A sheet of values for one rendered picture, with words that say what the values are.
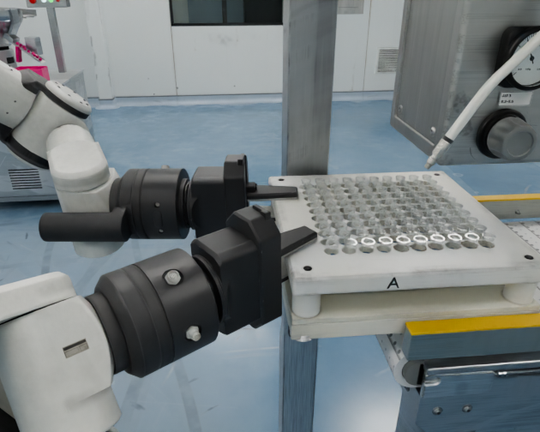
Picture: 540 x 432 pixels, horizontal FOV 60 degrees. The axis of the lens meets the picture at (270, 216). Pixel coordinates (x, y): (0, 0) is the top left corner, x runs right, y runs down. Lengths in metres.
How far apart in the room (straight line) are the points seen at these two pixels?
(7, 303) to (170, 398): 1.42
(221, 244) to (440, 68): 0.22
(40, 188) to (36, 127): 2.36
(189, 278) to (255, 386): 1.38
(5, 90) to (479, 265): 0.68
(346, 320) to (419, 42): 0.25
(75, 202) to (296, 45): 0.33
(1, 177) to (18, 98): 2.41
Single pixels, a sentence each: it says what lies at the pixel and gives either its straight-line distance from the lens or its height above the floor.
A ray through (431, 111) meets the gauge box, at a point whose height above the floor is 1.19.
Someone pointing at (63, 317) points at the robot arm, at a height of 1.06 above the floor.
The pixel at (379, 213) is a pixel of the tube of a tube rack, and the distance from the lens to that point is 0.53.
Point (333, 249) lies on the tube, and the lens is 0.45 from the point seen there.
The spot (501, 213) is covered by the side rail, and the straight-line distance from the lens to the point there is 0.78.
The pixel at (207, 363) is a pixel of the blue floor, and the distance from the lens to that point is 1.83.
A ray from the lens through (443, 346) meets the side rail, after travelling 0.48.
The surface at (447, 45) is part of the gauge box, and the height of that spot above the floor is 1.23.
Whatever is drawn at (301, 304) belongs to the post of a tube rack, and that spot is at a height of 1.00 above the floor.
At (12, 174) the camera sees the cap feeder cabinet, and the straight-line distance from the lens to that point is 3.19.
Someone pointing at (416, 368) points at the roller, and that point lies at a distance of 0.50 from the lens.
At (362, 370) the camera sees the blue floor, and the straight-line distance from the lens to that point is 1.82.
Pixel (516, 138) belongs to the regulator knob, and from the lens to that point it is 0.33.
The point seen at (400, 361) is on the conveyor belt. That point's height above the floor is 0.93.
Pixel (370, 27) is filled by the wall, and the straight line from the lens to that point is 5.88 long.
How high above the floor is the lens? 1.27
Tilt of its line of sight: 27 degrees down
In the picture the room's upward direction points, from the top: straight up
